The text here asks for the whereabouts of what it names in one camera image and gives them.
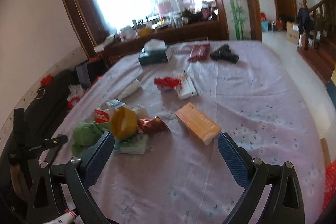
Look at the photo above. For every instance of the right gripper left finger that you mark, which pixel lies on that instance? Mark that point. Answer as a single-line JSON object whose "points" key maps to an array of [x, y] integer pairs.
{"points": [[60, 192]]}

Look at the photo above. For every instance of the crumpled green paper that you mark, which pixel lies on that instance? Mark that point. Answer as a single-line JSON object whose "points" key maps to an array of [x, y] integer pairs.
{"points": [[86, 134]]}

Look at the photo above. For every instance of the wooden stair railing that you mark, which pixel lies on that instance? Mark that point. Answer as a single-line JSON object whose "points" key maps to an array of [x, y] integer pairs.
{"points": [[322, 15]]}

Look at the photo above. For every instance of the cardboard box on floor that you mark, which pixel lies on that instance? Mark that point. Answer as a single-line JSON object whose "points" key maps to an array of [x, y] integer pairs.
{"points": [[292, 33]]}

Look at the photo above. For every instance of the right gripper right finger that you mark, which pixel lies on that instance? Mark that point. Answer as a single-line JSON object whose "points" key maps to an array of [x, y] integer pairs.
{"points": [[284, 203]]}

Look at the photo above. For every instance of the blue white medicine box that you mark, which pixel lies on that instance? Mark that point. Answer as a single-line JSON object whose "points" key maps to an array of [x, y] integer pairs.
{"points": [[114, 105]]}

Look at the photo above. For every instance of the green white tissue packet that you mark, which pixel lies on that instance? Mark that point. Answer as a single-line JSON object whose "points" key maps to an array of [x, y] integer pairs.
{"points": [[135, 145]]}

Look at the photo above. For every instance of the person in dark clothes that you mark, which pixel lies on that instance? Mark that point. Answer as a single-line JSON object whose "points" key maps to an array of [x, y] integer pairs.
{"points": [[305, 23]]}

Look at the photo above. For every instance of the white spray bottle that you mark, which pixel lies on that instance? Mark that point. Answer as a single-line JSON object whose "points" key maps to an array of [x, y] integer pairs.
{"points": [[130, 90]]}

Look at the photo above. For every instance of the white red carton box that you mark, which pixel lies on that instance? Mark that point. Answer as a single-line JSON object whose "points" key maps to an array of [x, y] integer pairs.
{"points": [[185, 89]]}

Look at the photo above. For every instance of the red plastic wrapper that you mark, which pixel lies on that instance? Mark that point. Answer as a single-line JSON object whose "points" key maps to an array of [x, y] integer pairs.
{"points": [[166, 83]]}

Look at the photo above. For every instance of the red white small carton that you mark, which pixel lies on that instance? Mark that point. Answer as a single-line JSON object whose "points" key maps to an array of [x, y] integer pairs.
{"points": [[103, 115]]}

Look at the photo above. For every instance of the dark green tissue box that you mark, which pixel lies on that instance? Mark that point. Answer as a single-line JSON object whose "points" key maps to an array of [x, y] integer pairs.
{"points": [[155, 52]]}

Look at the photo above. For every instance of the black toy pistol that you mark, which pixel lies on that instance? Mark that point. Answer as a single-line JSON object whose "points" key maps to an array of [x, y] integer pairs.
{"points": [[224, 53]]}

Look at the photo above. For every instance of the red snack wrapper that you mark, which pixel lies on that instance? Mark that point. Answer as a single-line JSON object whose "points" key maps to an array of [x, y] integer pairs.
{"points": [[152, 125]]}

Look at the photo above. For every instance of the red plastic mesh basket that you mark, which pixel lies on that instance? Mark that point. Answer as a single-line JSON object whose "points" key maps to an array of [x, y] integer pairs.
{"points": [[329, 184]]}

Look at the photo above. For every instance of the orange rectangular box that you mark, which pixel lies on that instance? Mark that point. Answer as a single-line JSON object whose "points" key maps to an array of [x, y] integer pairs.
{"points": [[196, 121]]}

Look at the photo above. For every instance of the dark red foil packet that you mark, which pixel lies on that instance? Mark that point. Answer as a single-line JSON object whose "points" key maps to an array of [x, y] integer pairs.
{"points": [[199, 52]]}

